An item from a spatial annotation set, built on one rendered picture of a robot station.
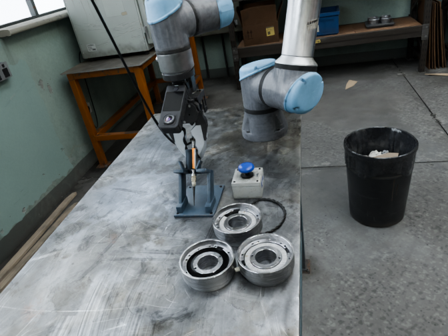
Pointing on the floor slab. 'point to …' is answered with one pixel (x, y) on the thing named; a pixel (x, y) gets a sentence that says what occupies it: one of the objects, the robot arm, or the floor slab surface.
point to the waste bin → (379, 174)
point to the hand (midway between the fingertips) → (193, 155)
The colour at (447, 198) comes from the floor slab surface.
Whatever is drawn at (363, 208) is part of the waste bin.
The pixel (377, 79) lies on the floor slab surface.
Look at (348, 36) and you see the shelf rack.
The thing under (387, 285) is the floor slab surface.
